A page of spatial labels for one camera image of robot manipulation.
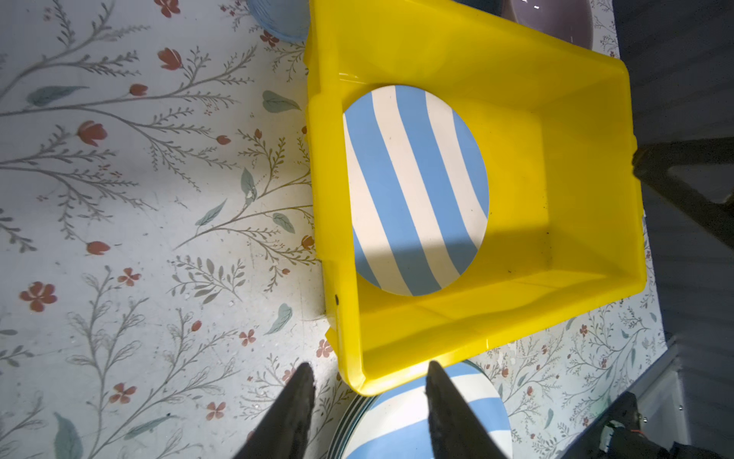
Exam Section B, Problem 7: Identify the blue white striped plate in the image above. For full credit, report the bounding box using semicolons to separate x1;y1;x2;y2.
343;85;489;296

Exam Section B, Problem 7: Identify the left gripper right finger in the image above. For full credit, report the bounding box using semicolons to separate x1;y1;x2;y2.
425;361;512;458

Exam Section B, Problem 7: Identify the lilac purple bowl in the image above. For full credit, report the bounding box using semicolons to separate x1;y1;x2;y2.
502;0;594;50

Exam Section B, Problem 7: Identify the yellow plastic bin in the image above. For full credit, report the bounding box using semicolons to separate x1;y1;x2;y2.
305;1;646;396

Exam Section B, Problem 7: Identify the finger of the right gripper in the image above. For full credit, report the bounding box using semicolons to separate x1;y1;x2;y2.
632;137;733;248

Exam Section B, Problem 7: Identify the grey blue plastic cup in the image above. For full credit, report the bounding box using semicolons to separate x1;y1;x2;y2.
246;0;311;43

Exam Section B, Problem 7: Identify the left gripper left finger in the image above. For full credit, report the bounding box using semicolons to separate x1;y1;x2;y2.
234;363;315;459

